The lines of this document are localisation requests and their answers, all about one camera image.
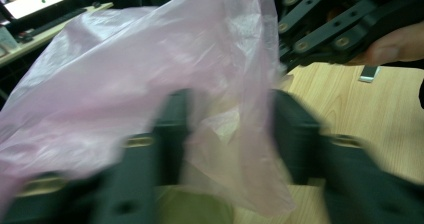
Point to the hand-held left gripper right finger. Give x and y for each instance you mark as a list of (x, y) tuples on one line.
[(296, 137)]

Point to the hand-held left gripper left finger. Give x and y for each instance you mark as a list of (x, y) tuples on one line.
[(171, 134)]

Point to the black keyboard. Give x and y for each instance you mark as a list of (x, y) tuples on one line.
[(53, 24)]

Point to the wooden background desk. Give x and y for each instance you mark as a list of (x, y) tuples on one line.
[(30, 45)]

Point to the pink plastic bag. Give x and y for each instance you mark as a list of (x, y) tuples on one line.
[(133, 57)]

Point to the green plastic bin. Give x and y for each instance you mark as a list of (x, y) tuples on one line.
[(193, 207)]

